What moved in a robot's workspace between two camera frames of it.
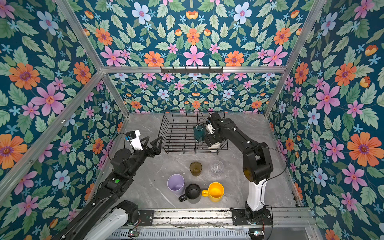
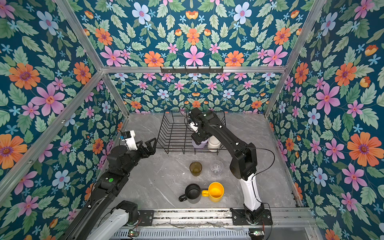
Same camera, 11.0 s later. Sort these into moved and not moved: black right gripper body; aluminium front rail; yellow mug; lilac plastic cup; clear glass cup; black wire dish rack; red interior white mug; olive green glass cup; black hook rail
Moved: black right gripper body; black wire dish rack; lilac plastic cup
Not moved: yellow mug; aluminium front rail; clear glass cup; red interior white mug; olive green glass cup; black hook rail
